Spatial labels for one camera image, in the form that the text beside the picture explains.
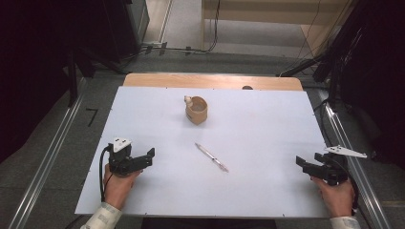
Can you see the beige cup with animal figure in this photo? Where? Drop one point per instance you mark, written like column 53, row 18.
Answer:
column 197, row 111

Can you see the person's right hand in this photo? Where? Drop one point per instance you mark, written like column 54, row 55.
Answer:
column 337, row 198

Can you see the light wooden shelf unit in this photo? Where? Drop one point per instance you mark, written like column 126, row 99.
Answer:
column 264, row 19

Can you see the metal floor rail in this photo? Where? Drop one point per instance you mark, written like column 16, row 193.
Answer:
column 356, row 178
column 47, row 162

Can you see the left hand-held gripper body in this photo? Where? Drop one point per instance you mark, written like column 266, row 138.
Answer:
column 120, row 159

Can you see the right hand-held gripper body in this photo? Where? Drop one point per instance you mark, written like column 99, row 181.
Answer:
column 334, row 165

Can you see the dark equipment cabinet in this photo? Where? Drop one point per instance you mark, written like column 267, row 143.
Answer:
column 138, row 22

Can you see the white table sheet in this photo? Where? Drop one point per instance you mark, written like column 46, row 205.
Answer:
column 248, row 133

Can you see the wooden table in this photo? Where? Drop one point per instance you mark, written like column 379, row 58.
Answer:
column 210, row 81

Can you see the black curtain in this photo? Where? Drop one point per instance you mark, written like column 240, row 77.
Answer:
column 31, row 63
column 375, row 79

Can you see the person's left hand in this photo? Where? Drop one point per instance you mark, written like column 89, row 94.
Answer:
column 118, row 187

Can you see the person's dark lap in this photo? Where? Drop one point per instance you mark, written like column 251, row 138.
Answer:
column 207, row 224

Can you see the clear slim pen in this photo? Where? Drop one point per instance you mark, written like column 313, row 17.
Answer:
column 211, row 157

